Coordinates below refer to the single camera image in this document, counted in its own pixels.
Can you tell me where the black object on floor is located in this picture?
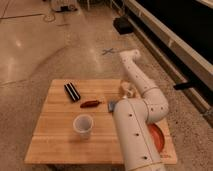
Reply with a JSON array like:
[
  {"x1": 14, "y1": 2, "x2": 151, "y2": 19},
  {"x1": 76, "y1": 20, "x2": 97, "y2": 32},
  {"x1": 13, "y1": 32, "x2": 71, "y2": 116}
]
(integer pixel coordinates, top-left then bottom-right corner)
[{"x1": 113, "y1": 17, "x2": 133, "y2": 35}]

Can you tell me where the clear plastic cup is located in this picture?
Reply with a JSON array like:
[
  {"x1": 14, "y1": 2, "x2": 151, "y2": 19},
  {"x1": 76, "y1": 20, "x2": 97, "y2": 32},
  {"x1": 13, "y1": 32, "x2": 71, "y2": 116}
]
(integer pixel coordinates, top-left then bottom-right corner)
[{"x1": 73, "y1": 114, "x2": 94, "y2": 139}]

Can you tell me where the blue sponge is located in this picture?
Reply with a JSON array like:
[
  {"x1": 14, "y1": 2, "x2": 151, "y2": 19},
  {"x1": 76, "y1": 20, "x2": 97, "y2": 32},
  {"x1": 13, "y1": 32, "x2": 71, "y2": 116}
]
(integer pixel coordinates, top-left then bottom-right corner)
[{"x1": 108, "y1": 101, "x2": 116, "y2": 112}]

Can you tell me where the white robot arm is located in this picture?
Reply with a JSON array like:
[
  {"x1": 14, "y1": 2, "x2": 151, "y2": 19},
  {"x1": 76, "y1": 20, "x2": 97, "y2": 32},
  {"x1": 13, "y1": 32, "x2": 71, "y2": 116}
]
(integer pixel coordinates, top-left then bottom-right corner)
[{"x1": 113, "y1": 49, "x2": 169, "y2": 171}]

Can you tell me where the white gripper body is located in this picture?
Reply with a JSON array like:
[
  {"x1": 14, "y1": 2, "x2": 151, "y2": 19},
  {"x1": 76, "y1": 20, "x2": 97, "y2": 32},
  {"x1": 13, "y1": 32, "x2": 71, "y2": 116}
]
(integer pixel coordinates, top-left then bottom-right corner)
[{"x1": 120, "y1": 80, "x2": 136, "y2": 98}]

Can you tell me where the wooden table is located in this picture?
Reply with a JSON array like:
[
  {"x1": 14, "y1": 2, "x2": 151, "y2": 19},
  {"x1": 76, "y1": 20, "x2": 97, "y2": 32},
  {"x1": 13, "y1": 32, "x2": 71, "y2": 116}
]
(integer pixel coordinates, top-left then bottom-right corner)
[{"x1": 24, "y1": 78, "x2": 178, "y2": 171}]

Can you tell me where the red chili pepper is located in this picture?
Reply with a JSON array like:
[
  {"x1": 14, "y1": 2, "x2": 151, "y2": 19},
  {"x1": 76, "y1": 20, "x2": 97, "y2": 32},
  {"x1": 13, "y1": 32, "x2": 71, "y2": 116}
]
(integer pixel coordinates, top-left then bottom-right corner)
[{"x1": 80, "y1": 100, "x2": 101, "y2": 108}]

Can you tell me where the black rectangular box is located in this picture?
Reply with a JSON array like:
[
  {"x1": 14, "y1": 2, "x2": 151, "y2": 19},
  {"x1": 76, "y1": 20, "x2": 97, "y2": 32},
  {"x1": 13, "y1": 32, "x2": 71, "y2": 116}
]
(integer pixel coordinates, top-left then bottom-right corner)
[{"x1": 64, "y1": 83, "x2": 81, "y2": 102}]

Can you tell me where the equipment on floor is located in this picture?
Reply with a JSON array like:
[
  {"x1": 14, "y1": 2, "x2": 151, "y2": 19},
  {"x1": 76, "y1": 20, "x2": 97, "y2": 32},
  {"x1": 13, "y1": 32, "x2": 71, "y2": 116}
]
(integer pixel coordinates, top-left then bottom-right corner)
[{"x1": 50, "y1": 0, "x2": 77, "y2": 12}]

